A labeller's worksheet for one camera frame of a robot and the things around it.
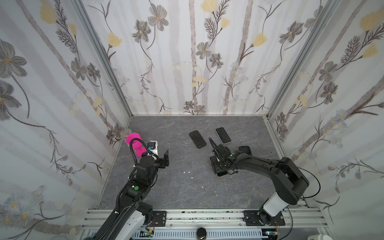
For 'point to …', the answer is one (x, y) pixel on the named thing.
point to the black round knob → (201, 233)
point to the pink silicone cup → (137, 144)
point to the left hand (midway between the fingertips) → (158, 146)
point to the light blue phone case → (220, 138)
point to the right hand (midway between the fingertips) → (214, 163)
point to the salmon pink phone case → (219, 171)
